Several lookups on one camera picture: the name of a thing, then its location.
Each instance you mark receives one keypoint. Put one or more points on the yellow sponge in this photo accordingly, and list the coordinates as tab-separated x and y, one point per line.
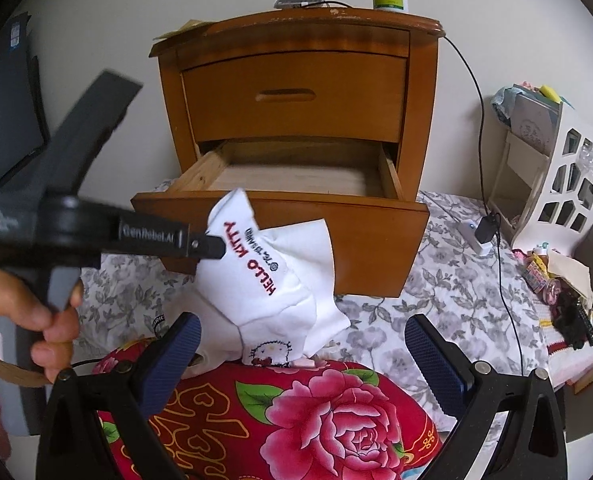
548	92

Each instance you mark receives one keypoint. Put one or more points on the white cutout organizer rack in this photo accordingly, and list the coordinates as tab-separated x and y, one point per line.
566	185

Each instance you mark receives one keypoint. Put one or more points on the black knit item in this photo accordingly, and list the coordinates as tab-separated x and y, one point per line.
573	320

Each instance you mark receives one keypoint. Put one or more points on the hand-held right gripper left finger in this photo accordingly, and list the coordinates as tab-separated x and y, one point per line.
174	365

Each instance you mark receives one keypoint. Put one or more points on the red white woven mat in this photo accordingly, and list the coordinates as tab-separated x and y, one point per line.
566	365

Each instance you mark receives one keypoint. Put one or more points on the beige paper sheet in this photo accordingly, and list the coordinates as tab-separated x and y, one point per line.
181	31

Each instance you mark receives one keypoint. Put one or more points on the white cartoon print underwear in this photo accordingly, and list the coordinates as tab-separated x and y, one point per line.
276	290

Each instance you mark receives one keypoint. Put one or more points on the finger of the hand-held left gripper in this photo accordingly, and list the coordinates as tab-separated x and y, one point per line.
151	237

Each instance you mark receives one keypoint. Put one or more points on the grey printed box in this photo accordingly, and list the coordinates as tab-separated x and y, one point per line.
533	122

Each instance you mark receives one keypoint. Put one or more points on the dark blue cabinet panel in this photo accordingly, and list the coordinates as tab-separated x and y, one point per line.
6	110

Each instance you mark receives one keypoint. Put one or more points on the white power strip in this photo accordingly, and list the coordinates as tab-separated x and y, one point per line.
471	240

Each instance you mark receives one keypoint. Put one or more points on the black power adapter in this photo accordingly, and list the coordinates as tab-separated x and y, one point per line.
487	230

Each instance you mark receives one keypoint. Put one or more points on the wooden nightstand drawer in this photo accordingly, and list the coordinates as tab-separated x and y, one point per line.
376	240
326	110

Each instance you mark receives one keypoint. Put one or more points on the grey floral bedsheet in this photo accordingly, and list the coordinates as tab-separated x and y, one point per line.
451	300

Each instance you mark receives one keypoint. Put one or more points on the person's left hand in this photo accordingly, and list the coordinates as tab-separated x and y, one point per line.
11	305

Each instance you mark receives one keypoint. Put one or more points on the teal plastic bag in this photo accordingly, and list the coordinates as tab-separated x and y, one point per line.
506	102

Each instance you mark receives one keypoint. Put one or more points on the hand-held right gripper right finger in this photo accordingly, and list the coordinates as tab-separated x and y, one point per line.
434	365

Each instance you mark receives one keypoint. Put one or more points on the wooden nightstand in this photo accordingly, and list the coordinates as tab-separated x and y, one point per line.
421	110

